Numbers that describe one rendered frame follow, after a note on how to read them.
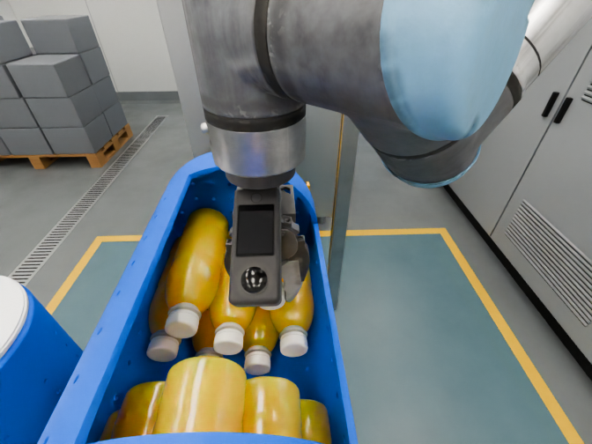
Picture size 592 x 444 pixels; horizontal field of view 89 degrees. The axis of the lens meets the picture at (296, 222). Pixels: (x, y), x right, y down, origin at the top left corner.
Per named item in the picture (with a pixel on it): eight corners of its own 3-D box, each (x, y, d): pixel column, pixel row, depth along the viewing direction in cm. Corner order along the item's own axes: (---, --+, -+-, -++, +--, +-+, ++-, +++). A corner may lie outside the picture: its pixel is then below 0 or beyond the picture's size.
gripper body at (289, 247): (295, 220, 42) (295, 137, 34) (299, 267, 35) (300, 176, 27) (240, 223, 41) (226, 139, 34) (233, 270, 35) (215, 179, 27)
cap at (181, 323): (195, 304, 38) (191, 316, 36) (203, 321, 40) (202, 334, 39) (164, 307, 38) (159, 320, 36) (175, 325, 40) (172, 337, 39)
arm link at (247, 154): (310, 130, 24) (187, 134, 23) (309, 183, 27) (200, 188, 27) (302, 96, 31) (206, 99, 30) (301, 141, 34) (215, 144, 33)
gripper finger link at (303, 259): (313, 271, 39) (301, 219, 34) (314, 280, 38) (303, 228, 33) (277, 277, 40) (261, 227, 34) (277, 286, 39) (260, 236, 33)
